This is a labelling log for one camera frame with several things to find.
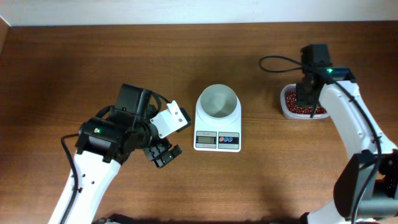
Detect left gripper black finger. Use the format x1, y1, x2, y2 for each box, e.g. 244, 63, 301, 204
143, 138, 172, 161
154, 145, 182, 169

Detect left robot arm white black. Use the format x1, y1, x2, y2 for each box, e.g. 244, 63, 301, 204
49, 84, 192, 223

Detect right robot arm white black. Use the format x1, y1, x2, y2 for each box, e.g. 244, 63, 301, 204
297, 44, 397, 223

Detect white digital kitchen scale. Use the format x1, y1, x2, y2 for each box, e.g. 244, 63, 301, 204
193, 91, 243, 153

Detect clear plastic bean container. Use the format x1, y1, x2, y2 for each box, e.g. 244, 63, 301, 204
280, 84, 329, 120

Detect red adzuki beans in container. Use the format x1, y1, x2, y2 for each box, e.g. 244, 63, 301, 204
285, 91, 313, 114

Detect white round bowl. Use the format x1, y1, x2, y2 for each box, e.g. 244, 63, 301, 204
199, 84, 238, 118

